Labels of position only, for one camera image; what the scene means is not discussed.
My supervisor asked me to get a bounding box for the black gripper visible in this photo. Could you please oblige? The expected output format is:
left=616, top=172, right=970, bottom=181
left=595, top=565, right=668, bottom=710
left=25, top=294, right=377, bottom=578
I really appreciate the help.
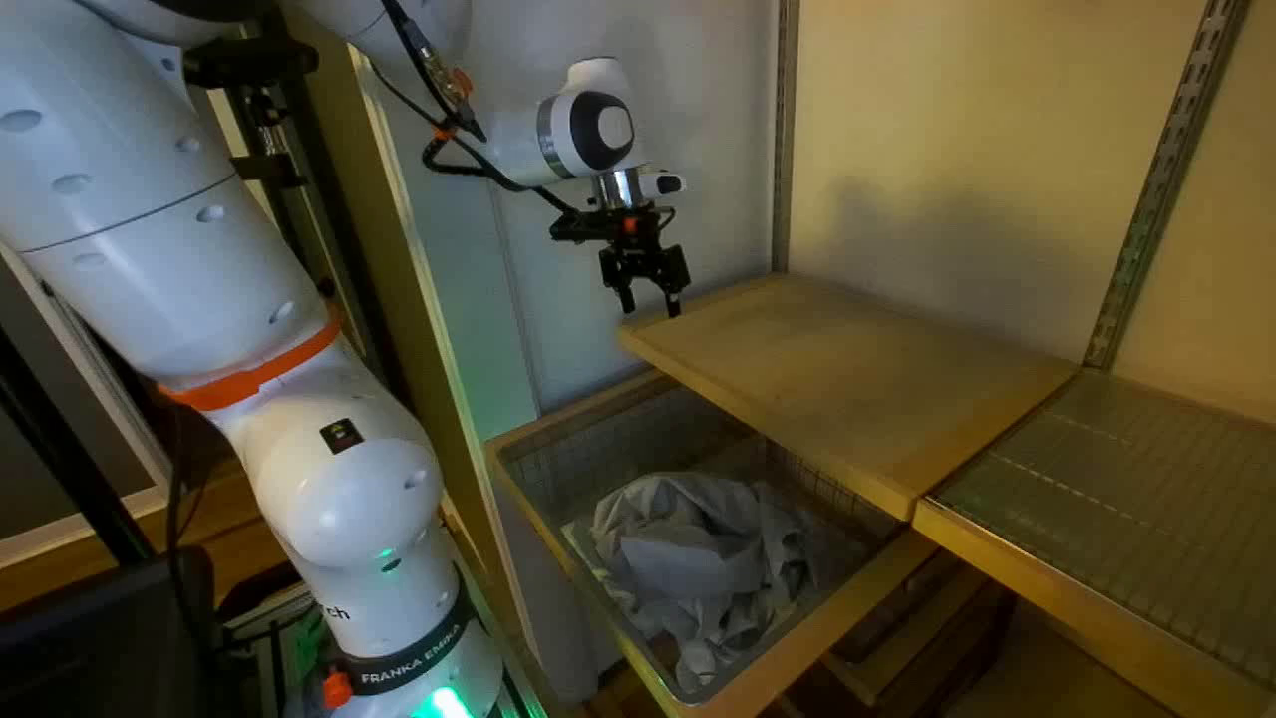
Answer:
left=551, top=168, right=691, bottom=318

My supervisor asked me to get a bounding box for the wooden drawer with mesh sides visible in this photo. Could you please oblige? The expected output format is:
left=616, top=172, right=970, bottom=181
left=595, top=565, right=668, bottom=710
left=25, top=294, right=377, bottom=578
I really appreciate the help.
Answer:
left=490, top=374, right=931, bottom=718

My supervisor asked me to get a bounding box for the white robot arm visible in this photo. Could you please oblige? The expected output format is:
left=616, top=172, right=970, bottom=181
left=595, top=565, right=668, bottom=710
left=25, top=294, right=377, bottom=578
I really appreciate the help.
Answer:
left=0, top=0, right=687, bottom=718

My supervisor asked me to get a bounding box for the wooden shelf board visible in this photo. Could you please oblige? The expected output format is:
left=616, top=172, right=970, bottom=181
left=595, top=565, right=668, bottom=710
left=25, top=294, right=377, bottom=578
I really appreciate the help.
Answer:
left=616, top=274, right=1073, bottom=521

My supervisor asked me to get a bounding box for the crumpled grey cloth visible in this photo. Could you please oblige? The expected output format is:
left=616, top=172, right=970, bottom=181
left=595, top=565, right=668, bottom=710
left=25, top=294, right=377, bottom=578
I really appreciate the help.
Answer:
left=588, top=471, right=816, bottom=691

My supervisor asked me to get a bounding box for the wooden upright side panel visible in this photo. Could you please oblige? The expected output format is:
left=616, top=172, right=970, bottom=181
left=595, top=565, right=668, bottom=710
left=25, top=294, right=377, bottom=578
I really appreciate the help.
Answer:
left=300, top=27, right=554, bottom=703

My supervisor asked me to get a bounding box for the grey mat covered shelf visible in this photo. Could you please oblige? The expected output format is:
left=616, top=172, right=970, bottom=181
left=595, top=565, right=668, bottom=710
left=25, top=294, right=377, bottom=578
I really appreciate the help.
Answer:
left=914, top=374, right=1276, bottom=718

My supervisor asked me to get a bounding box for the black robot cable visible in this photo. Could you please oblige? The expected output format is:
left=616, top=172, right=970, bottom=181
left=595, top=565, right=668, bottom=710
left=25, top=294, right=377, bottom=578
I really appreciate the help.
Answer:
left=373, top=0, right=588, bottom=222

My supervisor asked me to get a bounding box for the black camera stand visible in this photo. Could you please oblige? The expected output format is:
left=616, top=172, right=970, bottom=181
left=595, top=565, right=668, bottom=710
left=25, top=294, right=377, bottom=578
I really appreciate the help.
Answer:
left=183, top=36, right=344, bottom=299

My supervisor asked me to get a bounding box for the metal wall shelf rail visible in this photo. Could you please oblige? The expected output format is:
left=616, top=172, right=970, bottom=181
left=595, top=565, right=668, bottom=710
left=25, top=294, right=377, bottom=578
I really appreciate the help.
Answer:
left=1084, top=0, right=1252, bottom=370

